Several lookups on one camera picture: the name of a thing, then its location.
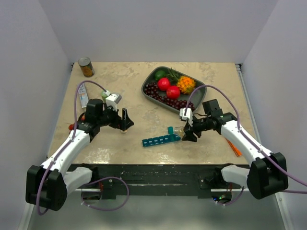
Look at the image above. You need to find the red cherry cluster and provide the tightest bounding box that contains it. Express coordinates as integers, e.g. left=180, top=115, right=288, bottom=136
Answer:
left=68, top=112, right=85, bottom=131

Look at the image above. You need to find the red pomegranate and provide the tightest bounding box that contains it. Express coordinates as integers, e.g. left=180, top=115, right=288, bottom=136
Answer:
left=157, top=77, right=170, bottom=92
left=166, top=86, right=180, bottom=99

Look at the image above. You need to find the red pomegranate right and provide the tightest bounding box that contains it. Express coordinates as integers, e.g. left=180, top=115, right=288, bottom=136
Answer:
left=166, top=86, right=180, bottom=99

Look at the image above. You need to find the black table front rail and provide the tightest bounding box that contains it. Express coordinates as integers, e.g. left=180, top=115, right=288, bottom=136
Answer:
left=81, top=164, right=240, bottom=199

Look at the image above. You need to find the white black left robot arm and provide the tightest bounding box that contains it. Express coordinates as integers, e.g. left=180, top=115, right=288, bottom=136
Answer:
left=25, top=99, right=134, bottom=211

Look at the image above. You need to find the tin food can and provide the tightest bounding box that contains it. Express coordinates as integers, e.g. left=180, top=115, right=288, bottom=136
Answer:
left=78, top=57, right=95, bottom=77

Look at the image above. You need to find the clear pill bottle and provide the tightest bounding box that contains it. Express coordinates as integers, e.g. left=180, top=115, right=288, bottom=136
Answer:
left=173, top=126, right=185, bottom=138

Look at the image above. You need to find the dark red grape bunch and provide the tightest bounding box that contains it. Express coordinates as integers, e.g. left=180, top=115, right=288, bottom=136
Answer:
left=141, top=82, right=189, bottom=114

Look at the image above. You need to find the silver toothpaste box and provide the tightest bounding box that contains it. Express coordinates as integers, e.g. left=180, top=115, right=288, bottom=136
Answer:
left=77, top=83, right=89, bottom=108

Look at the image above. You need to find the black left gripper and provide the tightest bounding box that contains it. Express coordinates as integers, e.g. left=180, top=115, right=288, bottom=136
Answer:
left=97, top=103, right=133, bottom=130

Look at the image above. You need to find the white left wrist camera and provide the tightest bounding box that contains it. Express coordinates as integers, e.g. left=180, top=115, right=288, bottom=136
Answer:
left=105, top=91, right=122, bottom=111

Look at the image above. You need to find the red pomegranate left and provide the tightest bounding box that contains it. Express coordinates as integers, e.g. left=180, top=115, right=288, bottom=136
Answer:
left=157, top=77, right=170, bottom=92

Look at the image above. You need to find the orange pineapple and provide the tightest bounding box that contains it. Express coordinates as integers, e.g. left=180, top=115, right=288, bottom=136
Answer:
left=166, top=68, right=196, bottom=94

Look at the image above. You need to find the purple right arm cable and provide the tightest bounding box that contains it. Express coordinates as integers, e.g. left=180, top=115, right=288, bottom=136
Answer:
left=186, top=85, right=307, bottom=206

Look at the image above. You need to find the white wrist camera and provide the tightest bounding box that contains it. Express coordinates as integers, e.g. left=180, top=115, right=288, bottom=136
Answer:
left=105, top=91, right=122, bottom=111
left=179, top=107, right=193, bottom=127

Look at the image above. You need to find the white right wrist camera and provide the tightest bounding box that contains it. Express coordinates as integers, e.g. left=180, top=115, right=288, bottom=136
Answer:
left=179, top=107, right=193, bottom=127

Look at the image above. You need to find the orange cardboard box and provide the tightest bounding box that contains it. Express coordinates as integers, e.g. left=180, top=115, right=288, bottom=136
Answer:
left=226, top=139, right=242, bottom=157

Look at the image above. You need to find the green cylindrical bottle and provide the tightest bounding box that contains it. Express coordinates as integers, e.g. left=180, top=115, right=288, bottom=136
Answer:
left=101, top=91, right=108, bottom=102

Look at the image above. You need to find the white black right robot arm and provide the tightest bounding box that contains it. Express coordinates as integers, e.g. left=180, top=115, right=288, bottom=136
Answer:
left=179, top=99, right=288, bottom=199

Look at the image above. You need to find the teal weekly pill organizer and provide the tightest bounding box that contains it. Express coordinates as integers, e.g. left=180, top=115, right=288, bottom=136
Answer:
left=142, top=126, right=181, bottom=148

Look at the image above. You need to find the grey plastic fruit tray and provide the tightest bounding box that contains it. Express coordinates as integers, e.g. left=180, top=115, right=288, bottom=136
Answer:
left=141, top=66, right=207, bottom=114

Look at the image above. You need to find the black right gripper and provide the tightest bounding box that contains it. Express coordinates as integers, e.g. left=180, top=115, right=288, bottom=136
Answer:
left=182, top=115, right=211, bottom=142

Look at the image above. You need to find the green lime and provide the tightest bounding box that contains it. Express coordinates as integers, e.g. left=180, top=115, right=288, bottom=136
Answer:
left=154, top=70, right=166, bottom=81

